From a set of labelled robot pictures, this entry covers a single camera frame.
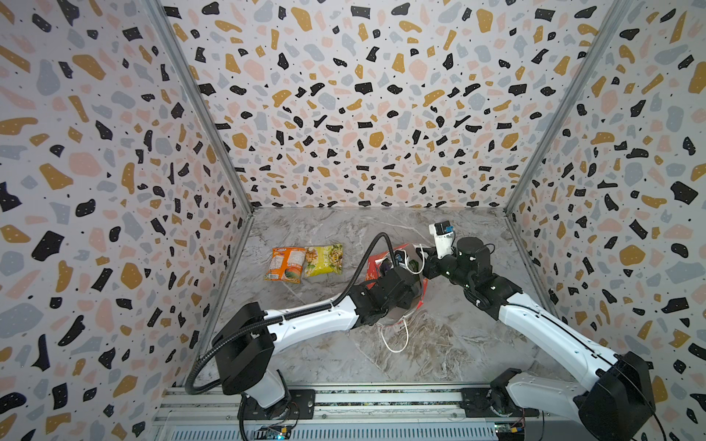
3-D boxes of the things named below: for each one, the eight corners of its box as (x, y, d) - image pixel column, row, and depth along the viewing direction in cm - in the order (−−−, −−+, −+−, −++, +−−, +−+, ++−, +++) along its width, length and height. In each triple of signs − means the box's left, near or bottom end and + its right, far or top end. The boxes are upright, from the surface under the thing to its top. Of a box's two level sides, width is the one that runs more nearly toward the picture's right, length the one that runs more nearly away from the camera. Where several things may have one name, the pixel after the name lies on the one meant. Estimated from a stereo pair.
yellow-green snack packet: (306, 277, 101) (304, 270, 98) (306, 254, 108) (304, 247, 104) (344, 273, 103) (343, 266, 99) (342, 251, 109) (341, 243, 106)
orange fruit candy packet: (266, 283, 100) (263, 278, 97) (275, 252, 109) (272, 247, 106) (300, 283, 100) (298, 278, 97) (306, 252, 109) (305, 247, 106)
